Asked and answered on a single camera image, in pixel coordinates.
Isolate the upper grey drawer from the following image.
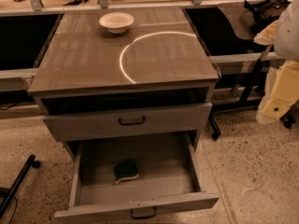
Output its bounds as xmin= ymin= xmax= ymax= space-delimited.
xmin=44 ymin=103 xmax=211 ymax=142

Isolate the green yellow sponge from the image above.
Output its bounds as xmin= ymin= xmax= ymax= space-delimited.
xmin=113 ymin=159 xmax=139 ymax=184

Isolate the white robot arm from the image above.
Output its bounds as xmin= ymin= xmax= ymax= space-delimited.
xmin=254 ymin=0 xmax=299 ymax=124

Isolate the white bowl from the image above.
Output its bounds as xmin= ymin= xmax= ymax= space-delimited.
xmin=99 ymin=12 xmax=135 ymax=34

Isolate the grey drawer cabinet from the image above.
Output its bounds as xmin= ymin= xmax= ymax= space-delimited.
xmin=29 ymin=7 xmax=219 ymax=157

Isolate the open middle drawer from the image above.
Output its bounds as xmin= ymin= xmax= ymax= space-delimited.
xmin=55 ymin=133 xmax=219 ymax=224

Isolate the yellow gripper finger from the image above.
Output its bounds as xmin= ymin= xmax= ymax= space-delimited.
xmin=253 ymin=21 xmax=278 ymax=46
xmin=256 ymin=61 xmax=299 ymax=124

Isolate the black stand leg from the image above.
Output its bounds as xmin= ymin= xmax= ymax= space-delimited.
xmin=0 ymin=155 xmax=40 ymax=218

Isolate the black side table stand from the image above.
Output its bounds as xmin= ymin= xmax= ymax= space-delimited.
xmin=208 ymin=2 xmax=297 ymax=141

